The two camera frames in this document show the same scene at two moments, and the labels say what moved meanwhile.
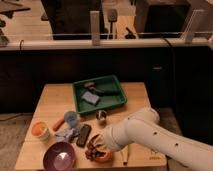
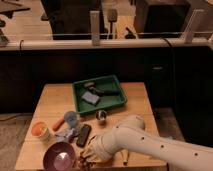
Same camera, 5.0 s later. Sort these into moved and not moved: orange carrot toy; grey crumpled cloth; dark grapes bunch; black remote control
Moved: dark grapes bunch
Not moved: black remote control; orange carrot toy; grey crumpled cloth
